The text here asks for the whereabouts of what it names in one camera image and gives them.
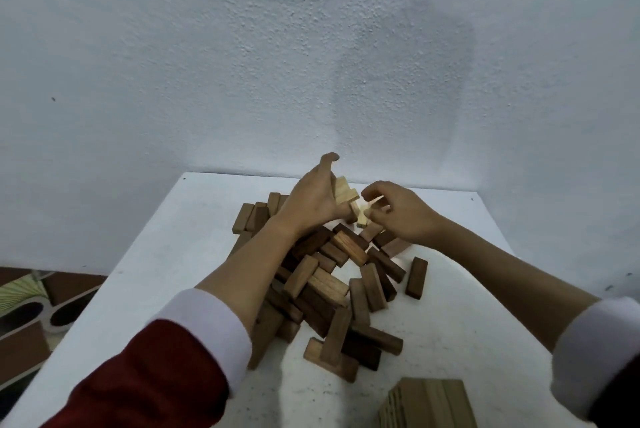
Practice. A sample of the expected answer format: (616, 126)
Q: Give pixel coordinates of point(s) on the person's right hand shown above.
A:
(407, 217)

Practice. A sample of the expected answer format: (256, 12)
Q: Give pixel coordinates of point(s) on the person's left hand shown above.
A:
(310, 200)

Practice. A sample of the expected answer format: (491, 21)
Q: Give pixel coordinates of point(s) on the person's left thumb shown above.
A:
(329, 162)

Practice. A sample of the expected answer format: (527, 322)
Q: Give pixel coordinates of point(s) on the person's right thumb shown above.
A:
(378, 211)

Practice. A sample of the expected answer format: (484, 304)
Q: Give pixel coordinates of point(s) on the light wooden block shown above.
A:
(344, 190)
(367, 210)

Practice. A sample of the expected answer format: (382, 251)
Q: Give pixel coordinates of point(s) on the person's left forearm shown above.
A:
(250, 270)

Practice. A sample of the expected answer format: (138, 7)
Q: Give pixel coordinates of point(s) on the person's right forearm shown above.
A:
(505, 277)

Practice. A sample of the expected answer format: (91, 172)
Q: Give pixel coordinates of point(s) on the single dark wooden block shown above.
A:
(416, 277)

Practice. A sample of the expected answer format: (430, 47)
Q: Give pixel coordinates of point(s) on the pile of brown wooden blocks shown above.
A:
(325, 287)

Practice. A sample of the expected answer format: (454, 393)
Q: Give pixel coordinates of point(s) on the neat stack of light planks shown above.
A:
(430, 405)

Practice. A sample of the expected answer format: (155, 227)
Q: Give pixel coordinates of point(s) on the red left sleeve white cuff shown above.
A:
(165, 367)

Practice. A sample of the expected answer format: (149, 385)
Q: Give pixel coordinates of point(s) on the red sleeve white cuff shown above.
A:
(165, 367)
(600, 357)

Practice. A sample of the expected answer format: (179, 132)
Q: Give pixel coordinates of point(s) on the red right sleeve white cuff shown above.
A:
(600, 357)

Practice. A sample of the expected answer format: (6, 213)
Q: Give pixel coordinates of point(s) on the green patterned mat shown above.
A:
(22, 292)

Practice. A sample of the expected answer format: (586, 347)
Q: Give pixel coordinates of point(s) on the white curved frame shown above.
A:
(45, 315)

